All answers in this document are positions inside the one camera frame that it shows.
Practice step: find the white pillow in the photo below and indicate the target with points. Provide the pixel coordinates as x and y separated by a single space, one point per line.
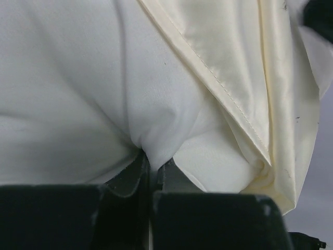
86 85

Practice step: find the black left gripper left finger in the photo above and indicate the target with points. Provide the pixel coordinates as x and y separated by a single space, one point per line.
111 215

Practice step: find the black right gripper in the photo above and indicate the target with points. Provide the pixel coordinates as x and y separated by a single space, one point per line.
317 15

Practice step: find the cream satin pillowcase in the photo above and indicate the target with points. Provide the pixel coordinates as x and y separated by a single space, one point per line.
266 75

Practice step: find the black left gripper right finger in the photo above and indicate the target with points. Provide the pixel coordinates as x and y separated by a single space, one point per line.
184 217

